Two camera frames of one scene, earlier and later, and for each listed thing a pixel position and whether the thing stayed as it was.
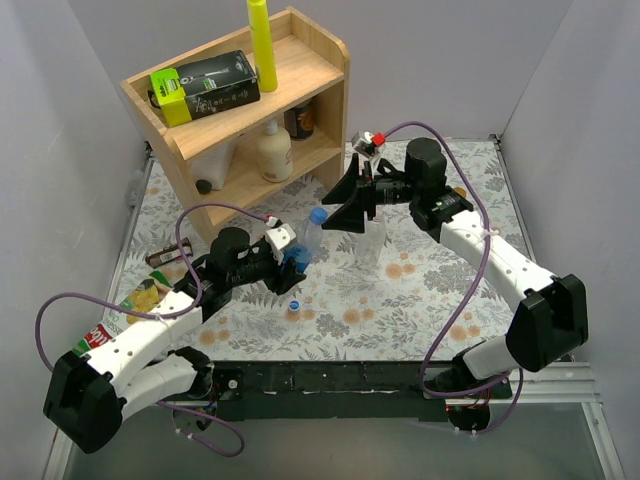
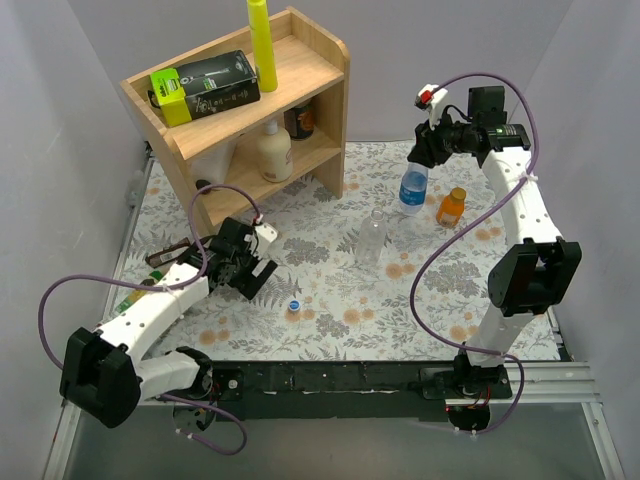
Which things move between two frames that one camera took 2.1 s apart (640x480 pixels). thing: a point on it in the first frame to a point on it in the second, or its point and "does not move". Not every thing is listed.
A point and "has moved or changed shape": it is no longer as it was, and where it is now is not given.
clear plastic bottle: (370, 243) does not move
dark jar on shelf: (299, 122) does not move
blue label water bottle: (306, 250) has moved or changed shape
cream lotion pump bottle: (274, 152) does not move
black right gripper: (370, 192) to (427, 142)
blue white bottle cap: (294, 305) does not move
